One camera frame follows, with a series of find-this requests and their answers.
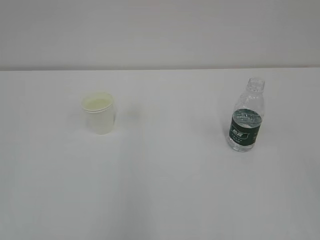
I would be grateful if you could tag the white paper cup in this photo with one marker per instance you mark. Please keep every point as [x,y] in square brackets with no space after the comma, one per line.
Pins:
[100,112]

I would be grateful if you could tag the clear water bottle green label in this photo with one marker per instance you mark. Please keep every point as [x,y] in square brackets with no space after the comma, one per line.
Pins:
[247,116]

